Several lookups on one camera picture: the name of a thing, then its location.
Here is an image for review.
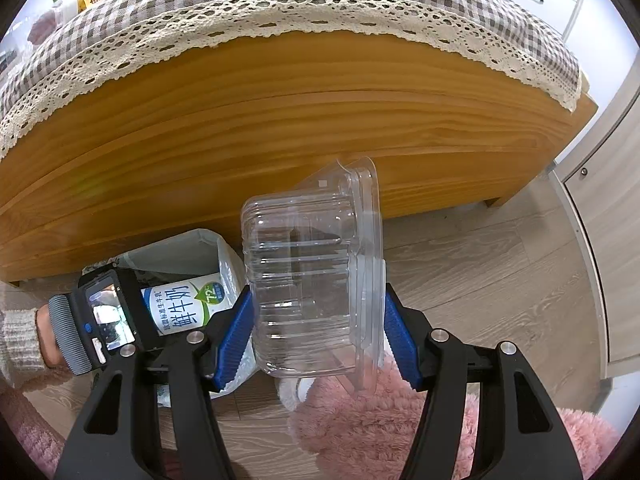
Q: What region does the pink fluffy rug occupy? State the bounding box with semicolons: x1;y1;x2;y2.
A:
1;361;620;479

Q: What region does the brown checkered bedspread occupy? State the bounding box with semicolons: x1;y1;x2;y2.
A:
1;0;584;151

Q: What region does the lined trash bin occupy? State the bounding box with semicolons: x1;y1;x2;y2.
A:
78;229;257;399

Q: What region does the clear plastic clamshell container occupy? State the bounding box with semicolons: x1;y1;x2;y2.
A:
241;157;385;393

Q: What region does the white slipper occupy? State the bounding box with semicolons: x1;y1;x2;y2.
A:
276;377;317;413

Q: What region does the white milk carton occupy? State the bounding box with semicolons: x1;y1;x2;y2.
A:
141;273;239;336

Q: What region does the white built-in wardrobe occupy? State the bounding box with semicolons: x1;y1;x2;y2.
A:
512;0;639;164

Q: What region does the person left hand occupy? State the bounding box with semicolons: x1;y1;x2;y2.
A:
36;304;64;368

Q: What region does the purple towel cloth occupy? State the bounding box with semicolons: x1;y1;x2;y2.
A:
27;10;58;46

